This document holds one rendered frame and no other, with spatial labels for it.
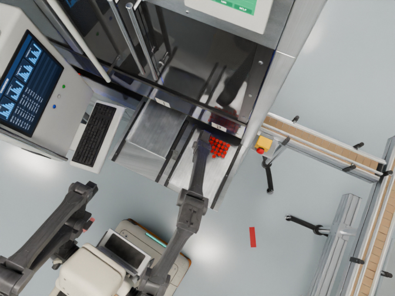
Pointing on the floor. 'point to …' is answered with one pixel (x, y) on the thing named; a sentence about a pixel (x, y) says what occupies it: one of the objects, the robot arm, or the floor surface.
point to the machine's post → (283, 62)
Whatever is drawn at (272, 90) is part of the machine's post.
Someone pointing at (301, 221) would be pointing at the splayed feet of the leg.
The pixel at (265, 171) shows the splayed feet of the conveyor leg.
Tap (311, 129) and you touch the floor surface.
